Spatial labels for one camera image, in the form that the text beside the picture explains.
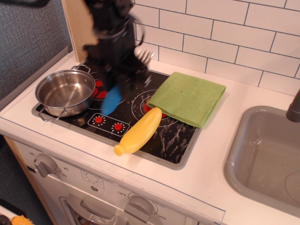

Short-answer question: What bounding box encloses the green folded cloth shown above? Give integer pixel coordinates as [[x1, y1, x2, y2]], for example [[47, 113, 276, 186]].
[[147, 72, 226, 128]]

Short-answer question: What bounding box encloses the grey oven door handle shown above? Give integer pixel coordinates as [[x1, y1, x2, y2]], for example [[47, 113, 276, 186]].
[[66, 195, 117, 225]]

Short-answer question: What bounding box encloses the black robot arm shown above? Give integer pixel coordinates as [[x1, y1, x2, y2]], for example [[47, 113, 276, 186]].
[[83, 0, 152, 98]]

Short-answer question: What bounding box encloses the grey oven knob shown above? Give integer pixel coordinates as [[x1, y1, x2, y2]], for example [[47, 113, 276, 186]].
[[34, 154, 58, 178], [124, 195, 154, 223]]

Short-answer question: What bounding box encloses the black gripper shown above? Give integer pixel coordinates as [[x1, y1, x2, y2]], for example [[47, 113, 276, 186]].
[[83, 35, 149, 99]]

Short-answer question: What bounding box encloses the orange fuzzy object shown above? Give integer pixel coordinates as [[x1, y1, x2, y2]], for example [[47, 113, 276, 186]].
[[11, 215, 33, 225]]

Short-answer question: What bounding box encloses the blue handled metal fork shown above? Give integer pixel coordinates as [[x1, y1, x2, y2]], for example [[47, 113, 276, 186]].
[[101, 49, 154, 116]]

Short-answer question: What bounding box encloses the grey right oven knob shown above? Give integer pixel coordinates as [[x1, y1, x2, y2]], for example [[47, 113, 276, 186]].
[[124, 195, 154, 223]]

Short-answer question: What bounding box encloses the grey left oven knob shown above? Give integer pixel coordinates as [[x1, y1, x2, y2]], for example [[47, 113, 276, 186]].
[[34, 154, 58, 178]]

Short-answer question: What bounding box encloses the black toy stovetop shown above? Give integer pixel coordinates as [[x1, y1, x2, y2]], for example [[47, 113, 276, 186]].
[[32, 60, 201, 170]]

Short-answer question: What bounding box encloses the black braided cable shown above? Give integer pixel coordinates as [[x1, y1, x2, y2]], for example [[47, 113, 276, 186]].
[[23, 0, 50, 7]]

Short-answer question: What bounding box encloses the yellow plastic banana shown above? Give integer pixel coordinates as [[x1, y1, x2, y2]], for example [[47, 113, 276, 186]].
[[114, 107, 162, 156]]

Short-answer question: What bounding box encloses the grey faucet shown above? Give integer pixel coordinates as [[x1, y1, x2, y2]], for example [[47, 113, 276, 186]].
[[286, 90, 300, 123]]

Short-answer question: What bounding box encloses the grey plastic sink basin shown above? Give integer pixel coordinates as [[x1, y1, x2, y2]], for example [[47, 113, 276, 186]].
[[224, 105, 300, 217]]

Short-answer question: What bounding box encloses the stainless steel pot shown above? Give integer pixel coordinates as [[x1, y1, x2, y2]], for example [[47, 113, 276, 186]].
[[35, 65, 96, 121]]

